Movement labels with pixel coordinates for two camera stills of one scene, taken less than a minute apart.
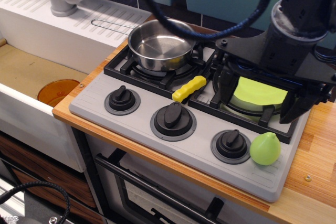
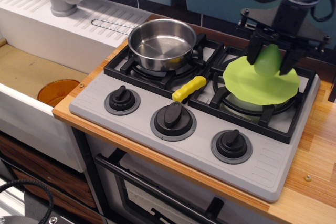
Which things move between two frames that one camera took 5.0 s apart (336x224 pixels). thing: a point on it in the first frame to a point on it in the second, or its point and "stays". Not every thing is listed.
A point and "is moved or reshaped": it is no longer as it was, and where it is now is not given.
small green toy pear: x=265 y=148 is moved or reshaped
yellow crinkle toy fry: x=187 y=88 stays
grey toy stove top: x=255 y=161 stays
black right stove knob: x=230 y=147 stays
